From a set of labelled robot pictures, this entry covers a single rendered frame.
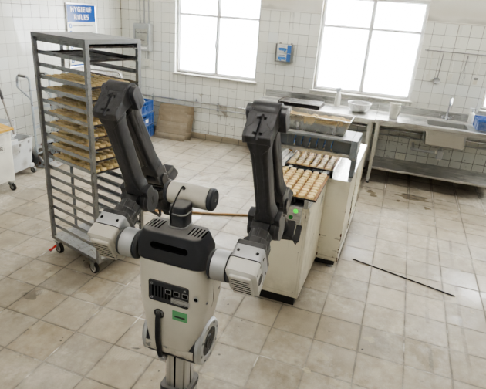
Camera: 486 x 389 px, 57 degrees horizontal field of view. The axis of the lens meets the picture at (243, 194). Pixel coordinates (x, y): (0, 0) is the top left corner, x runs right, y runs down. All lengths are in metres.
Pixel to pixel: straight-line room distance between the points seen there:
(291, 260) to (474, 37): 4.40
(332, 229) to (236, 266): 2.73
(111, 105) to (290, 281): 2.39
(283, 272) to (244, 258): 2.16
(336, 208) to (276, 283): 0.86
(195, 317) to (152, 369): 1.61
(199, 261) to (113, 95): 0.52
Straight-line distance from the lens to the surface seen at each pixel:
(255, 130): 1.12
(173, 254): 1.30
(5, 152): 5.47
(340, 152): 3.75
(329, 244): 3.97
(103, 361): 3.07
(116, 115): 1.29
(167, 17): 7.67
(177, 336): 1.46
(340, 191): 3.76
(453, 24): 6.75
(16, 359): 3.22
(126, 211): 1.45
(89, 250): 3.92
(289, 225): 1.58
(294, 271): 3.35
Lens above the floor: 2.07
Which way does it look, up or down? 22 degrees down
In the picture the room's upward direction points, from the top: 4 degrees clockwise
